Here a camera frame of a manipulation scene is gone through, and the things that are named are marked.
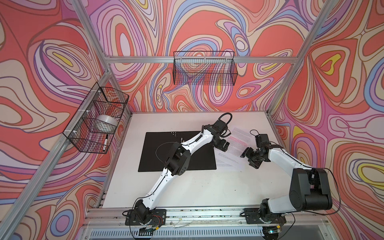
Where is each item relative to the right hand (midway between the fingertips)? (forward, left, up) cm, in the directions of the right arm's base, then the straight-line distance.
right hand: (245, 161), depth 90 cm
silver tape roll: (+7, +74, +31) cm, 80 cm away
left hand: (+12, +12, 0) cm, 17 cm away
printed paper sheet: (+2, +10, -4) cm, 11 cm away
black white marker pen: (+1, +75, +23) cm, 79 cm away
